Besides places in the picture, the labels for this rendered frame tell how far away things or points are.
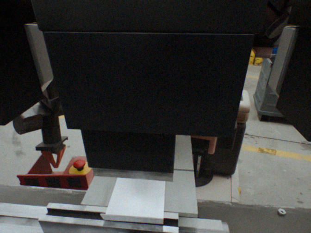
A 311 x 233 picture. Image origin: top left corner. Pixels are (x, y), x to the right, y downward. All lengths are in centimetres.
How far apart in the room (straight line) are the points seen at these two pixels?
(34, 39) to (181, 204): 29
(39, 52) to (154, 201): 26
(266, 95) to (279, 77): 247
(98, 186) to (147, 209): 10
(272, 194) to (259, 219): 137
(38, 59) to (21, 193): 41
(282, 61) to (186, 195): 24
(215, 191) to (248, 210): 84
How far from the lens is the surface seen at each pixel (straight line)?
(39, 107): 72
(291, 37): 23
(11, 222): 43
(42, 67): 27
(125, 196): 35
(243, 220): 51
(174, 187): 37
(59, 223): 36
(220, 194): 136
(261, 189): 189
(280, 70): 24
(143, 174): 26
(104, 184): 38
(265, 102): 275
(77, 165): 74
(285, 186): 201
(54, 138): 75
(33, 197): 59
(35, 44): 26
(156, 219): 31
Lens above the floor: 127
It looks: 29 degrees down
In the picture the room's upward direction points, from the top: straight up
